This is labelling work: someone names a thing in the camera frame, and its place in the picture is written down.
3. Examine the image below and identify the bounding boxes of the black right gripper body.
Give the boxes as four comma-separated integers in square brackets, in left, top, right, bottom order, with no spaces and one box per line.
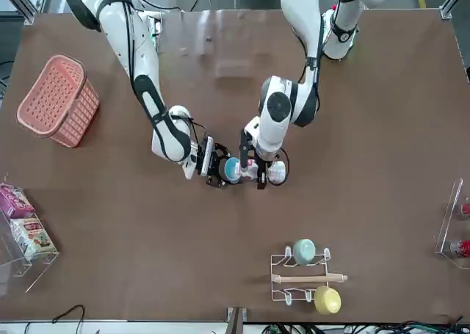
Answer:
[207,145,225,184]

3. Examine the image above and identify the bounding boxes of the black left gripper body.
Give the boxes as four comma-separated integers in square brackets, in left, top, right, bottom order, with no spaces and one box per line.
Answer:
[240,128,266,168]

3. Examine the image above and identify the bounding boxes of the light blue ceramic cup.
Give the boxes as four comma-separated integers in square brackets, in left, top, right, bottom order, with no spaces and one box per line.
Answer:
[223,156,244,186]

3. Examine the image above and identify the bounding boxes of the white juice bottle red label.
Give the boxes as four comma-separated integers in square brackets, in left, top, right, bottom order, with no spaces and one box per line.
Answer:
[239,159,287,186]

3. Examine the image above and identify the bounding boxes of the mint green cup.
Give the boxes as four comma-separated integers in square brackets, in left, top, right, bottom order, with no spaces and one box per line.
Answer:
[292,238,317,266]

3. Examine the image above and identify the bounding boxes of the pale yellow cup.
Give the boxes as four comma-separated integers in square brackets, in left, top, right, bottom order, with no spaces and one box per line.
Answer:
[314,285,343,316]

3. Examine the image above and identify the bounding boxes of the clear acrylic bottle shelf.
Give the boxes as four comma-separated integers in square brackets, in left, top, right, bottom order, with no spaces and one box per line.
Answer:
[433,178,470,270]

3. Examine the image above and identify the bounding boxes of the red cola bottle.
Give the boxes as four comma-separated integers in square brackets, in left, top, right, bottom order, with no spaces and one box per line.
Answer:
[451,203,470,222]
[441,239,470,258]

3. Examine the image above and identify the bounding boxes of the pink plastic basket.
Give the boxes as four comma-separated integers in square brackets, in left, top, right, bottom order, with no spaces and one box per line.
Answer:
[15,54,101,149]

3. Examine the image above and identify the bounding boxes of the cream green snack packet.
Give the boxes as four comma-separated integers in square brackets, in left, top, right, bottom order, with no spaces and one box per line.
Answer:
[10,216,59,262]

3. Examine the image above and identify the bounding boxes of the pink purple snack packet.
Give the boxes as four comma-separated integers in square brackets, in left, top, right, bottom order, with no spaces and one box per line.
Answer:
[0,182,37,219]

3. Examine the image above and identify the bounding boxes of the clear acrylic snack shelf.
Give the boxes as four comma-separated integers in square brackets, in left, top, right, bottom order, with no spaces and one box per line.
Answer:
[0,181,60,294]

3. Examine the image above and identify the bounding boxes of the white wire cup rack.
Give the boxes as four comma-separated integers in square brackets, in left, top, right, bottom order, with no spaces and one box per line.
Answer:
[270,247,349,307]

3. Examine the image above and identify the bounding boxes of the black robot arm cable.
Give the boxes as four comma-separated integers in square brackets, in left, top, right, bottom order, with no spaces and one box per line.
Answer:
[267,0,350,186]
[117,0,211,159]

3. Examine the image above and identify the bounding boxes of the aluminium frame post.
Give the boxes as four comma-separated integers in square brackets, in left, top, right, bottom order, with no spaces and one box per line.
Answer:
[226,305,250,334]

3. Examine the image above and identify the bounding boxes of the aluminium table edge rail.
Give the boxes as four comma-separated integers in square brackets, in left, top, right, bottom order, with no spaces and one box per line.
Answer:
[438,3,470,85]

